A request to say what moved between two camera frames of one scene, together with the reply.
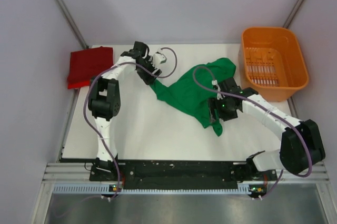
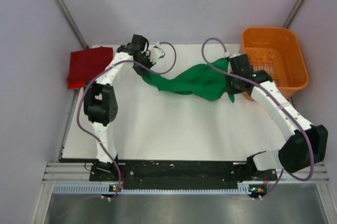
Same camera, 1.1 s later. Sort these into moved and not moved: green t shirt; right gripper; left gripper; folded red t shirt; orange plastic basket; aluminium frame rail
Moved: right gripper; left gripper; green t shirt
Not moved: folded red t shirt; aluminium frame rail; orange plastic basket
